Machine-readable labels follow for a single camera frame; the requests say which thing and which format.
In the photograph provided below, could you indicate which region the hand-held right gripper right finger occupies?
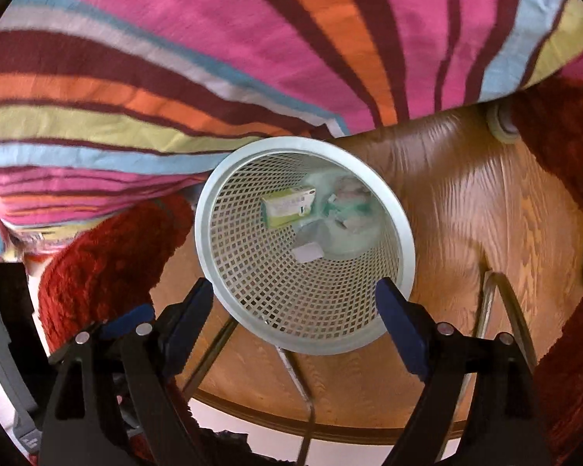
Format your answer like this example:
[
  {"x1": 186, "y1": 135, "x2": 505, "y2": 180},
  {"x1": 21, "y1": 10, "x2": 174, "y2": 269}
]
[{"x1": 375, "y1": 276, "x2": 552, "y2": 466}]

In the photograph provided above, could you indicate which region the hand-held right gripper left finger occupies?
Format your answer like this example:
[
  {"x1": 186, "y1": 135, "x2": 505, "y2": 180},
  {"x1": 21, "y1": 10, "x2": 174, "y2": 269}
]
[{"x1": 41, "y1": 276, "x2": 215, "y2": 466}]

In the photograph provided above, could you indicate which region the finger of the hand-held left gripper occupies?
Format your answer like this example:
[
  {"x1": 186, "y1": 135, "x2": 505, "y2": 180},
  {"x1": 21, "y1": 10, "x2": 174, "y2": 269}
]
[{"x1": 101, "y1": 303, "x2": 155, "y2": 341}]

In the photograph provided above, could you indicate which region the white mesh wastebasket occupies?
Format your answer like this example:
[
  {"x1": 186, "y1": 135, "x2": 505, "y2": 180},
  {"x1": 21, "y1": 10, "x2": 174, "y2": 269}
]
[{"x1": 194, "y1": 136, "x2": 416, "y2": 355}]

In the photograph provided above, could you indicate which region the red fluffy blanket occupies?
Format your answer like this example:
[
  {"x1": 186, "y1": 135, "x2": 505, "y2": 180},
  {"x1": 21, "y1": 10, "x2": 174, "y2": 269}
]
[
  {"x1": 510, "y1": 75, "x2": 583, "y2": 466},
  {"x1": 38, "y1": 193, "x2": 195, "y2": 353}
]

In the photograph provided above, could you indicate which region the white paper slip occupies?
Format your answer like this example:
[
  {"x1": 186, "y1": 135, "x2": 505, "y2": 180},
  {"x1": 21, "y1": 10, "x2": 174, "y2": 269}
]
[{"x1": 294, "y1": 243, "x2": 324, "y2": 263}]

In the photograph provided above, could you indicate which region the crumpled white green wrapper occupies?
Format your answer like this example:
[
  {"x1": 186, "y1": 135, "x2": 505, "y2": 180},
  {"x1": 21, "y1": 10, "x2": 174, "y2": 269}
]
[{"x1": 323, "y1": 175, "x2": 377, "y2": 229}]

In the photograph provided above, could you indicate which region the round wooden platform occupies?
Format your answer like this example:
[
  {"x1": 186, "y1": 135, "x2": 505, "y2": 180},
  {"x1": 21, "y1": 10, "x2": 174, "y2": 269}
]
[{"x1": 148, "y1": 104, "x2": 583, "y2": 447}]

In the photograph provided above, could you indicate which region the green and white carton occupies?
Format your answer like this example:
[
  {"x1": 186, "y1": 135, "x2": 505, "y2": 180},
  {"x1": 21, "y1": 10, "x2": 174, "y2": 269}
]
[{"x1": 260, "y1": 187, "x2": 318, "y2": 228}]

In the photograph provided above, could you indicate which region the striped bed sheet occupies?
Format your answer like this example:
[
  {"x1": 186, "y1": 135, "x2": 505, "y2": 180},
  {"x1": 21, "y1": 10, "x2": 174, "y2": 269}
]
[{"x1": 0, "y1": 0, "x2": 583, "y2": 268}]

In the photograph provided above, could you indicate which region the chrome metal frame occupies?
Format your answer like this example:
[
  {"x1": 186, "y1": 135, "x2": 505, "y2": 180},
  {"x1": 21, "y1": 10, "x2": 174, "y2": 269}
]
[{"x1": 182, "y1": 271, "x2": 538, "y2": 466}]

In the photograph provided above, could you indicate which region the white plastic ring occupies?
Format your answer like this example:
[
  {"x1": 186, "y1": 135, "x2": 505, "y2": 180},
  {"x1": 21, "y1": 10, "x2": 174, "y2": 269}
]
[{"x1": 486, "y1": 99, "x2": 520, "y2": 144}]

